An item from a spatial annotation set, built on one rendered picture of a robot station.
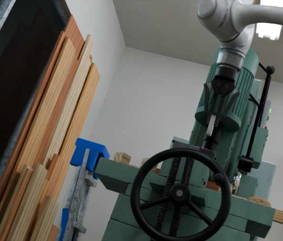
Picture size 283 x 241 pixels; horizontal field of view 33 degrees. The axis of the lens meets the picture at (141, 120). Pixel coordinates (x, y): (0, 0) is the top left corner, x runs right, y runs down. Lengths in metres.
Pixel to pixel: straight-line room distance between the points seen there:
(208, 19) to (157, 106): 2.97
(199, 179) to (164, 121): 2.89
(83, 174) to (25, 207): 0.60
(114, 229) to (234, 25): 0.74
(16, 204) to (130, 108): 1.92
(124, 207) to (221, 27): 0.65
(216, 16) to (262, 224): 0.65
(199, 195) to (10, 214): 1.57
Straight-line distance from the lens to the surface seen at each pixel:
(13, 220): 2.89
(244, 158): 1.91
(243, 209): 1.57
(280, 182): 4.19
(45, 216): 3.11
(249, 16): 1.52
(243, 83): 1.85
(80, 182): 2.40
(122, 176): 1.62
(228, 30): 1.54
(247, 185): 1.92
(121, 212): 1.59
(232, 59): 1.64
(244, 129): 2.03
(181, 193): 1.37
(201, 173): 1.50
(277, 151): 4.28
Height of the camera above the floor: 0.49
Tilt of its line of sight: 20 degrees up
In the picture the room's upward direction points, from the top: 21 degrees clockwise
